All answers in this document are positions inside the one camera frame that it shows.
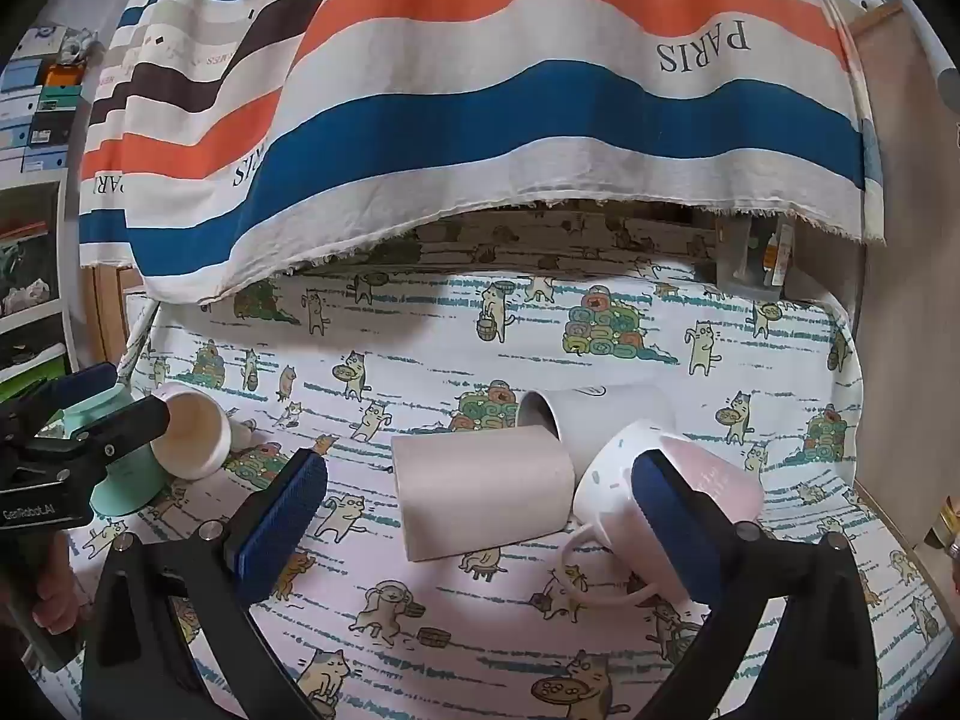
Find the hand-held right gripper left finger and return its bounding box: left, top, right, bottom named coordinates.
left=79, top=448, right=331, bottom=720

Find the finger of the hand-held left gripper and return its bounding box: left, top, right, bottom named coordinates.
left=19, top=394, right=172, bottom=482
left=0, top=363, right=119, bottom=452

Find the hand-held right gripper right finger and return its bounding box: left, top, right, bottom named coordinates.
left=630, top=448, right=880, bottom=720

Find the mint green cup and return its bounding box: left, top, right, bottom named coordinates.
left=64, top=382, right=175, bottom=518

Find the pink and white handled mug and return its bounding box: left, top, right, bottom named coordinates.
left=561, top=420, right=762, bottom=608

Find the white cup with beige inside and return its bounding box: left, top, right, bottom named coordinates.
left=150, top=381, right=257, bottom=481

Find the plain white cup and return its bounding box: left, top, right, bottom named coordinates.
left=516, top=384, right=677, bottom=475

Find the pale pink cup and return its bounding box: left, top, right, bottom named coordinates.
left=390, top=424, right=577, bottom=563

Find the person's left hand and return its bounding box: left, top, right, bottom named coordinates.
left=0, top=532, right=85, bottom=638

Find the white shelf unit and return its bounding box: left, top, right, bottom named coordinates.
left=0, top=165, right=85, bottom=410

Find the cat printed blanket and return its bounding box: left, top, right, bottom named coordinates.
left=22, top=208, right=912, bottom=720

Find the stack of storage boxes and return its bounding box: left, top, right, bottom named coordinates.
left=0, top=22, right=102, bottom=175

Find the wooden cabinet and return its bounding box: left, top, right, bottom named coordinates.
left=795, top=0, right=960, bottom=541

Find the striped cloth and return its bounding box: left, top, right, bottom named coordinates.
left=79, top=0, right=890, bottom=306

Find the white pole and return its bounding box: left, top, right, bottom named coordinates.
left=896, top=0, right=960, bottom=110

